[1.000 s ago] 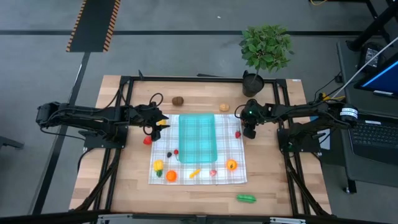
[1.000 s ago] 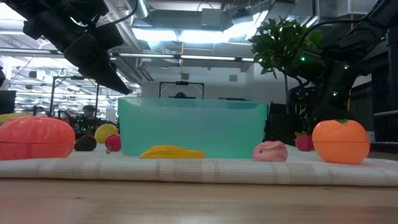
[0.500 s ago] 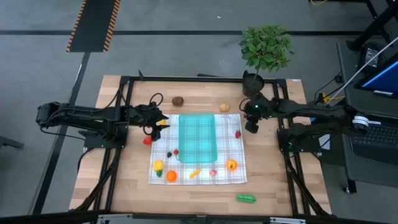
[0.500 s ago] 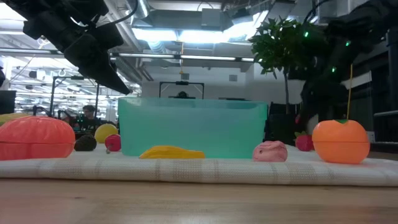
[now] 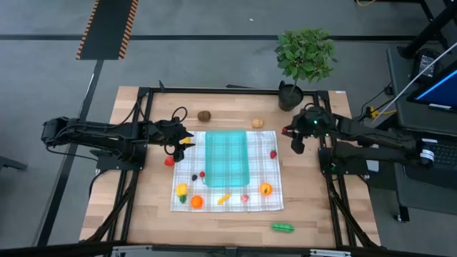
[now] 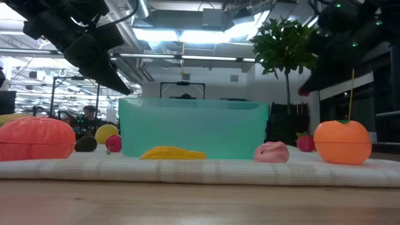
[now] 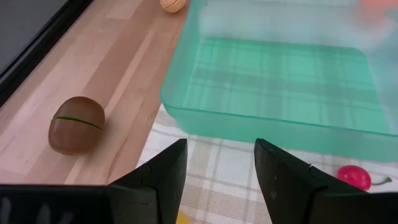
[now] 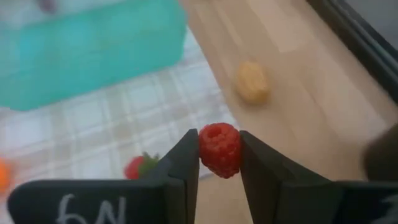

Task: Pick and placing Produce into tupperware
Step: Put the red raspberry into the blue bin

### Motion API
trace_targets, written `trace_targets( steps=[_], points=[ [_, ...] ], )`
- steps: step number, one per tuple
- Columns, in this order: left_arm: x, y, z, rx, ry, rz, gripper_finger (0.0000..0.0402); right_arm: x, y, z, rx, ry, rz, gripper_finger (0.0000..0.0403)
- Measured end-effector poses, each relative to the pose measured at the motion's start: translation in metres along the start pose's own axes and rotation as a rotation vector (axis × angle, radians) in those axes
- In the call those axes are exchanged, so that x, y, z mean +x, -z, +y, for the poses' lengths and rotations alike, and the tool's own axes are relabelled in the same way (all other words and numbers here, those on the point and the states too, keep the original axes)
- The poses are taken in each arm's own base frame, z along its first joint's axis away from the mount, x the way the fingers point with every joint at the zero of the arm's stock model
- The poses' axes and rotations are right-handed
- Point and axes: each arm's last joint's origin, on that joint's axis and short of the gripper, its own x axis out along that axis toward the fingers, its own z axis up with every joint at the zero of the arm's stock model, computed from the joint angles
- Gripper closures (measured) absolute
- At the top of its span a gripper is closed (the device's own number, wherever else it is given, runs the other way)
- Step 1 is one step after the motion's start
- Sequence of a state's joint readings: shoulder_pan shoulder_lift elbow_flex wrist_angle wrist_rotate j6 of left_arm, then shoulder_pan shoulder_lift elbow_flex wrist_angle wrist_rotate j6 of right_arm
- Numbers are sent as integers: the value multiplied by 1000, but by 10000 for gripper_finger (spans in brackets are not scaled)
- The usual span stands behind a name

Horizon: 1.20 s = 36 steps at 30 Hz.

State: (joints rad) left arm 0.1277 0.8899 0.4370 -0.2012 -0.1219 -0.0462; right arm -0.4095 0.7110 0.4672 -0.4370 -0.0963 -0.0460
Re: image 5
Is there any black desk leg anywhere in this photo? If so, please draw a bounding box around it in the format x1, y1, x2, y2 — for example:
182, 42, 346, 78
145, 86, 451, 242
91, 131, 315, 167
398, 0, 457, 60

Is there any grey desk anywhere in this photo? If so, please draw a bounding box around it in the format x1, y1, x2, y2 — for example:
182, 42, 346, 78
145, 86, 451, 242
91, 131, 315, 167
386, 46, 457, 223

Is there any green toy pea pod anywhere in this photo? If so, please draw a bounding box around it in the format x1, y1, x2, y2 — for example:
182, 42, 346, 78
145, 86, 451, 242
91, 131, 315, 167
271, 222, 296, 234

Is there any thin white rod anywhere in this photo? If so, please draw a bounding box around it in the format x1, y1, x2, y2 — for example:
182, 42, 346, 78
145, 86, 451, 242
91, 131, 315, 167
371, 41, 457, 126

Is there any black aluminium table frame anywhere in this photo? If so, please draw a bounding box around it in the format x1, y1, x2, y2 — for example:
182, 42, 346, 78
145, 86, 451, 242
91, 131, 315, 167
80, 80, 382, 251

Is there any computer keyboard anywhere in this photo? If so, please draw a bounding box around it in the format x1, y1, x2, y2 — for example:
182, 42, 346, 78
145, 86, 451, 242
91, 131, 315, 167
403, 137, 457, 190

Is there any teal translucent plastic container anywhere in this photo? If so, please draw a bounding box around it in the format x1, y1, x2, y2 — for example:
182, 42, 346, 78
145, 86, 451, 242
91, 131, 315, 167
204, 129, 251, 188

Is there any yellow power plug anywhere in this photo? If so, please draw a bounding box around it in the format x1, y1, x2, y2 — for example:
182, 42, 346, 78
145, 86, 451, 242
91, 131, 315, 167
367, 106, 397, 119

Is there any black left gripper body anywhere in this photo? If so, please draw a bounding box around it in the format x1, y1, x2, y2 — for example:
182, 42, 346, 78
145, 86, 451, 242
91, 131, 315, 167
156, 119, 187, 163

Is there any black bar with silver brackets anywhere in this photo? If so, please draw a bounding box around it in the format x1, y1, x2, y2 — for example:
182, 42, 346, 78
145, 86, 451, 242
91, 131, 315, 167
0, 241, 457, 257

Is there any monitor with blue screen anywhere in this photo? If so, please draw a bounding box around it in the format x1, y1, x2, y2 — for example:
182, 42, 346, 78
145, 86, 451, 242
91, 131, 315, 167
406, 60, 457, 114

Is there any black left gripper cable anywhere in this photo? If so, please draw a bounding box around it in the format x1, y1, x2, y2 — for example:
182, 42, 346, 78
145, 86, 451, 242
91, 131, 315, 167
171, 106, 189, 124

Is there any yellow toy bell pepper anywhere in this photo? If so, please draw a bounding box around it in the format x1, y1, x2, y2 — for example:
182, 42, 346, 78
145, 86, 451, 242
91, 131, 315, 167
176, 183, 189, 204

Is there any black hazard-striped floor ramp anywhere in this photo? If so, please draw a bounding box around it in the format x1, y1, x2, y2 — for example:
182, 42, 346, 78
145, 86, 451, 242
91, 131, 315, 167
75, 0, 139, 61

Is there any black power adapter white label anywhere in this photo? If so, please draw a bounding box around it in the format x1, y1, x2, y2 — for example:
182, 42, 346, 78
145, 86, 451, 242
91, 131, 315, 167
410, 48, 443, 82

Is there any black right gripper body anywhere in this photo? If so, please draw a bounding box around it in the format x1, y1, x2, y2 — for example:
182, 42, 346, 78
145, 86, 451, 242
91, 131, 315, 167
289, 106, 337, 156

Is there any grey chair leg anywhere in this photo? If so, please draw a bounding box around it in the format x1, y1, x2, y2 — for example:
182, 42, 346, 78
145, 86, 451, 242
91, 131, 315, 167
0, 156, 29, 172

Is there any white checkered cloth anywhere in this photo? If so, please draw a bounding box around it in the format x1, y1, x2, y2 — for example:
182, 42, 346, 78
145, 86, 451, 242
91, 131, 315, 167
170, 130, 285, 213

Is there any green plant in black pot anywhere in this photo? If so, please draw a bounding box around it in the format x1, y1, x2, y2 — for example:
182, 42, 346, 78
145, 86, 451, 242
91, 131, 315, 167
273, 27, 338, 113

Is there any black floor tape strip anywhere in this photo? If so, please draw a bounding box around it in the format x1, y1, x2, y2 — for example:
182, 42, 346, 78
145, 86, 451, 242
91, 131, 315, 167
0, 34, 418, 41
35, 59, 105, 247

